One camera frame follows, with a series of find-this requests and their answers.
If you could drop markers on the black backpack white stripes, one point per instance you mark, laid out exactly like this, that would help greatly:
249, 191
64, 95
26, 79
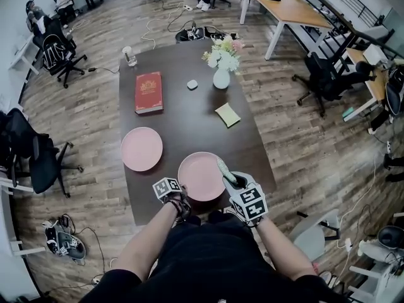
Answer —
53, 55

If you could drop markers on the person's left forearm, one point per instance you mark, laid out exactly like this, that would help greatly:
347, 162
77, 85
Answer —
142, 245

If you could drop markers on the white vase with flowers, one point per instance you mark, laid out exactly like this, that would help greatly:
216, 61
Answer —
224, 55

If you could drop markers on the grey domed backpack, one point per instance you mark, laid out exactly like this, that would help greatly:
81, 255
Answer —
67, 243

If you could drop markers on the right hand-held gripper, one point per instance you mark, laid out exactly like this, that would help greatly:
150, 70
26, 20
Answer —
249, 204

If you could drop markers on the red hardcover book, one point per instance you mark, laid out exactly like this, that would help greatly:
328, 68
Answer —
148, 91

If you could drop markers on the person's black clothing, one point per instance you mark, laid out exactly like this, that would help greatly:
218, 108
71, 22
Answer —
208, 264

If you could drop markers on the person's right forearm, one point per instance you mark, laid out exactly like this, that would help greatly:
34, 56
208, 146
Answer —
284, 251

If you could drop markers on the clear glass cup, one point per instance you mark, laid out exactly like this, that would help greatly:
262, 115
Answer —
130, 57

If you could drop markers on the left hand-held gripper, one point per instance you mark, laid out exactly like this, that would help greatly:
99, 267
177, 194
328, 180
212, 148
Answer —
167, 188

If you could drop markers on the pink plate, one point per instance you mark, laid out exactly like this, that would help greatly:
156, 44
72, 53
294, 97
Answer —
141, 149
195, 175

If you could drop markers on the black metal railing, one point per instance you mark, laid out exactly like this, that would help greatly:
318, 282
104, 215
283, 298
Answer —
347, 24

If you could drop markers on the white power strip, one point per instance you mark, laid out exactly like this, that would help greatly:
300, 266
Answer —
187, 8
95, 280

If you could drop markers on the wooden desk white legs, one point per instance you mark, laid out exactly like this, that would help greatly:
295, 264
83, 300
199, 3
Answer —
377, 87
293, 9

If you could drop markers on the green patterned sponge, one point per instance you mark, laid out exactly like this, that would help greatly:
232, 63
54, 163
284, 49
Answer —
224, 169

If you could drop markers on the pink bag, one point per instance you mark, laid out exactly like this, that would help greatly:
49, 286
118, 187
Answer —
315, 267

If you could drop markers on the small white oval case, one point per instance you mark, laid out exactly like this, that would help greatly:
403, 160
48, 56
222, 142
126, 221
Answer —
192, 84

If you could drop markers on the yellow green sponge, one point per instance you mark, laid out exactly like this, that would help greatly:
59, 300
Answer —
228, 115

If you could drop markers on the white charger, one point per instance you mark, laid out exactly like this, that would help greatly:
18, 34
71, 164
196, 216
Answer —
348, 243

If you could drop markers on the white ceramic vase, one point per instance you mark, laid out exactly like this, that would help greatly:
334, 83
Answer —
221, 79

